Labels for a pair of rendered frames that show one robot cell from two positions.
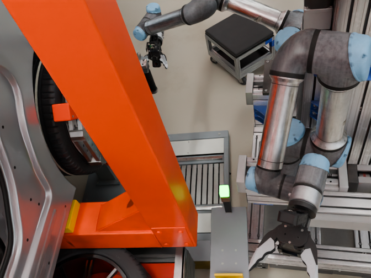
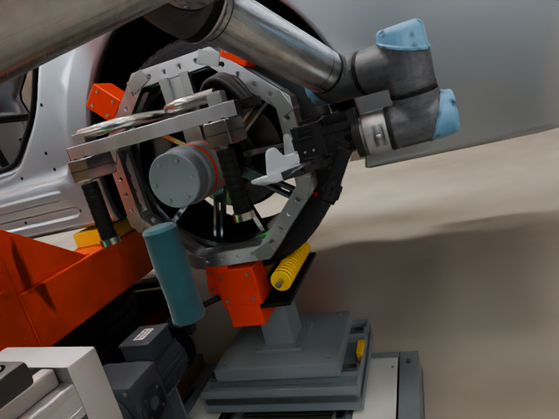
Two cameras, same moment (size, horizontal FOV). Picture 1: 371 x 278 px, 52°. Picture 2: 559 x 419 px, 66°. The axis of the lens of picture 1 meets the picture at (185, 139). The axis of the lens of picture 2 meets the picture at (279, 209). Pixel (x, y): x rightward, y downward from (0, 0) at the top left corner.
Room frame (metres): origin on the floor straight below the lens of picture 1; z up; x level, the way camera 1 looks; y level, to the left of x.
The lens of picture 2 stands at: (1.57, -0.77, 0.94)
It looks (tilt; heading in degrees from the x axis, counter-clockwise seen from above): 13 degrees down; 92
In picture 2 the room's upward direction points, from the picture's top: 15 degrees counter-clockwise
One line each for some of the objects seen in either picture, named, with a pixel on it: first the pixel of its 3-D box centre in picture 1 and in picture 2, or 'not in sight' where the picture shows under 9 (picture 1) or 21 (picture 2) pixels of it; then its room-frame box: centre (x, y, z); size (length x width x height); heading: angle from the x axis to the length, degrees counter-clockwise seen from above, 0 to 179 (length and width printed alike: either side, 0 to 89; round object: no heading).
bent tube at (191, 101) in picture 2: not in sight; (198, 87); (1.43, 0.21, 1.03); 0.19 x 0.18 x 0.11; 72
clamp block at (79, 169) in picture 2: not in sight; (92, 166); (1.15, 0.21, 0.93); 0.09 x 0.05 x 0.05; 72
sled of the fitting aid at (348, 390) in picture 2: not in sight; (292, 362); (1.43, 0.52, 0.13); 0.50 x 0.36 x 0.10; 162
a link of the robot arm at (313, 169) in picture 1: (311, 176); not in sight; (0.47, -0.29, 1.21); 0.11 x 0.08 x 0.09; 142
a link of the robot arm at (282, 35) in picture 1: (289, 46); not in sight; (1.22, -0.55, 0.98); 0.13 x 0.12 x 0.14; 140
